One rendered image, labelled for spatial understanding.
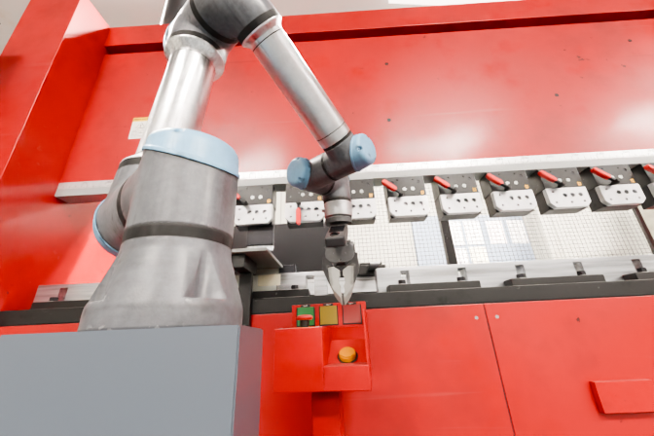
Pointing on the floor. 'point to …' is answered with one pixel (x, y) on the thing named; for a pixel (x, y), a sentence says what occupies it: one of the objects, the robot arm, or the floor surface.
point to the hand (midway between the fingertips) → (343, 299)
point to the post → (448, 242)
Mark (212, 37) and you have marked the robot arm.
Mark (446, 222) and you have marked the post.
